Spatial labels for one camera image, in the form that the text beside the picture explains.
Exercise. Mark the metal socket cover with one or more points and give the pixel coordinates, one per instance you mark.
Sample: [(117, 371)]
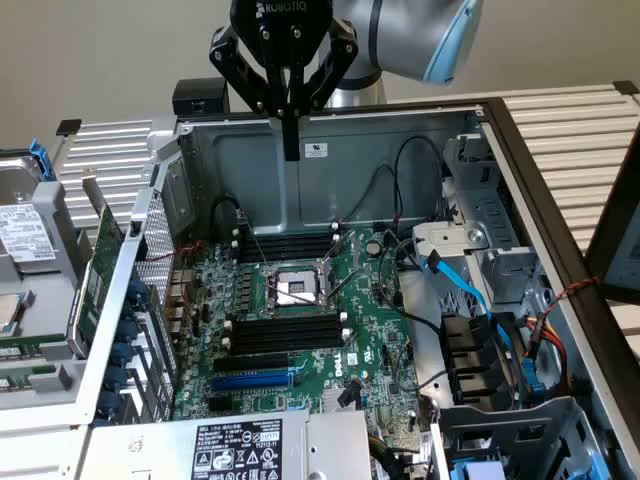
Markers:
[(345, 260)]

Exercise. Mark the dark framed monitor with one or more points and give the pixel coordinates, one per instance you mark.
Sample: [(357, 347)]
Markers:
[(607, 240)]

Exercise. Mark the black box with port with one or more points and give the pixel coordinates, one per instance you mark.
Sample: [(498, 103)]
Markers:
[(195, 95)]

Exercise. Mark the blue expansion slot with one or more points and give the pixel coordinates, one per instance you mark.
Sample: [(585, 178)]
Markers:
[(250, 382)]

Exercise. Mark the open silver PC case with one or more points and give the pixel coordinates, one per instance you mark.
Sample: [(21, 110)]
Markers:
[(250, 175)]

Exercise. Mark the blue slot retention clip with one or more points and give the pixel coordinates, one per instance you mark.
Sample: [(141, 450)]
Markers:
[(121, 355), (107, 402), (128, 331), (117, 376), (137, 291)]

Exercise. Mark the silver hard drive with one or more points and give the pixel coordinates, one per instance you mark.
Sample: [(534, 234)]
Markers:
[(50, 300)]

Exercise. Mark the RAM slot white latches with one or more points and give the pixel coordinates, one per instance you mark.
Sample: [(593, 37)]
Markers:
[(285, 250), (287, 348), (287, 332), (285, 238)]

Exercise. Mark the grey metal drive cage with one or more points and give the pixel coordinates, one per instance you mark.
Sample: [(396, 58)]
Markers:
[(525, 425)]

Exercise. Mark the blue plastic latch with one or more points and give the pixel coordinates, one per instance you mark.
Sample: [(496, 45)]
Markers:
[(534, 385)]

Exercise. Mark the green graphics card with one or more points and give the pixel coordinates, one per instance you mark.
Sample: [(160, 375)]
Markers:
[(100, 260)]

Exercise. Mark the CPU socket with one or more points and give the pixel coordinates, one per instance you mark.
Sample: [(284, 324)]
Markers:
[(295, 290)]

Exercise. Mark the round coin battery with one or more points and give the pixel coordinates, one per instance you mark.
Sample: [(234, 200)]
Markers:
[(373, 246)]

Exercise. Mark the thin metal locking lever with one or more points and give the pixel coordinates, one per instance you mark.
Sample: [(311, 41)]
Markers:
[(295, 295), (255, 240)]

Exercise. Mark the silver power supply unit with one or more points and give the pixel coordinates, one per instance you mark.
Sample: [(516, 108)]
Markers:
[(150, 450)]

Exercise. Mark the blue plastic disk rail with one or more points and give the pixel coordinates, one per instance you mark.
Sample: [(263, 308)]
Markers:
[(42, 160)]

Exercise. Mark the long black expansion slot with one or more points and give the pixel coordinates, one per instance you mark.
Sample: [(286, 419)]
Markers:
[(250, 362)]

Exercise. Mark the metal rear port block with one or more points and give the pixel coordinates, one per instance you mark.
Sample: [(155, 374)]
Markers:
[(176, 307), (175, 327), (182, 282)]

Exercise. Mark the silver CPU chip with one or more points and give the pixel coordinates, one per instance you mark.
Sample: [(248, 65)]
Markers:
[(12, 312)]

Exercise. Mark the RAM slot black latches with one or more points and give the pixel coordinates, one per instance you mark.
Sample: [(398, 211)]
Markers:
[(287, 340), (287, 324)]

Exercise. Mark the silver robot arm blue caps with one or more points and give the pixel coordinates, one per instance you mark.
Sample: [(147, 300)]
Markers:
[(400, 30)]

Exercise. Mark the white label sticker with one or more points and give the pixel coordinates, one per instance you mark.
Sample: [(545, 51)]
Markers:
[(316, 149)]

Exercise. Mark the green Dell motherboard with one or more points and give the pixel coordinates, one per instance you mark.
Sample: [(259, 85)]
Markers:
[(370, 320)]

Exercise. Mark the black table end cap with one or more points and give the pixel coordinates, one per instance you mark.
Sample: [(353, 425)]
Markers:
[(626, 87), (68, 127)]

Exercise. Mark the silver metal disk bay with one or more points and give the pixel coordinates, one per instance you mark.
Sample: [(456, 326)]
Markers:
[(500, 215)]

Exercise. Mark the silver hard disk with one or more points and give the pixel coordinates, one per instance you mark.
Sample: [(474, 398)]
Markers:
[(25, 230)]

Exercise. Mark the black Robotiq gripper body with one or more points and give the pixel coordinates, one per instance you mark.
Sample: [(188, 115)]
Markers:
[(280, 30)]

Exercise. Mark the silver finned chipset heatsink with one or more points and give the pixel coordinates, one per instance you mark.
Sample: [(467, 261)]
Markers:
[(332, 397)]

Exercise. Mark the blue plastic block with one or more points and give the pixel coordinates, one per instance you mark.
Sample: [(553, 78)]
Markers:
[(477, 471)]

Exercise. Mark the short black expansion slot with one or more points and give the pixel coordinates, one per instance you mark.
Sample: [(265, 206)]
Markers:
[(222, 406)]

